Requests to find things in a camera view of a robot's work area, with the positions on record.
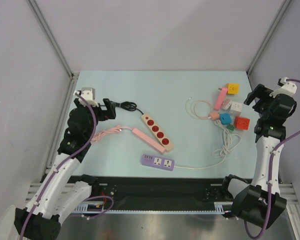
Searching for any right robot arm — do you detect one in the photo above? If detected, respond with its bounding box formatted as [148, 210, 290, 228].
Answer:
[220, 81, 297, 229]

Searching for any pink power strip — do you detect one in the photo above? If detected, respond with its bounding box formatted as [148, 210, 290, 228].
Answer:
[132, 128, 166, 154]

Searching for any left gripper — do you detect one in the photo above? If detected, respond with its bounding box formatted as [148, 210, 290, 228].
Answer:
[74, 98, 116, 139]

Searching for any blue adapter plug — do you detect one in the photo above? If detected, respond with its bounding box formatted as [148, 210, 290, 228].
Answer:
[219, 113, 232, 125]

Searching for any orange adapter plug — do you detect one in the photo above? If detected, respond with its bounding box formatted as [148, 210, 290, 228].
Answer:
[209, 111, 220, 121]

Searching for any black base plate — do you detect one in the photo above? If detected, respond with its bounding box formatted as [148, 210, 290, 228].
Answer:
[96, 176, 233, 212]

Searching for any beige power strip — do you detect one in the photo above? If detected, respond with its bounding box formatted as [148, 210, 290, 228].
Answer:
[141, 113, 174, 152]

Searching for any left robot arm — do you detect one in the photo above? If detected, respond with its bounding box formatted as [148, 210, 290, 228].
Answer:
[14, 96, 116, 240]

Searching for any white power strip cable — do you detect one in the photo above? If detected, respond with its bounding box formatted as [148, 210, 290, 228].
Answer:
[174, 118, 242, 170]

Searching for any green adapter plug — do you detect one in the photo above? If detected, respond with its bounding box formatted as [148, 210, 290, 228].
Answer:
[226, 124, 235, 133]

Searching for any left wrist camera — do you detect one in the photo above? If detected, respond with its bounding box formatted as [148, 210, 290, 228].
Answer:
[73, 87, 99, 107]

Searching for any purple power strip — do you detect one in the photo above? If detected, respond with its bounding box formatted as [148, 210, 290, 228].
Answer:
[141, 154, 175, 172]

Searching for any red cube socket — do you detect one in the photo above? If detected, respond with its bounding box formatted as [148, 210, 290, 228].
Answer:
[234, 116, 250, 130]

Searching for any yellow cube socket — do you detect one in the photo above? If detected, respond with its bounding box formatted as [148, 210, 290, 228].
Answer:
[226, 83, 240, 95]

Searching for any white cube socket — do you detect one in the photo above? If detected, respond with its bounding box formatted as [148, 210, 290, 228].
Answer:
[220, 99, 243, 116]

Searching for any pink triangular socket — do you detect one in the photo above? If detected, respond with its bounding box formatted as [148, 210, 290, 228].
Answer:
[213, 87, 228, 111]

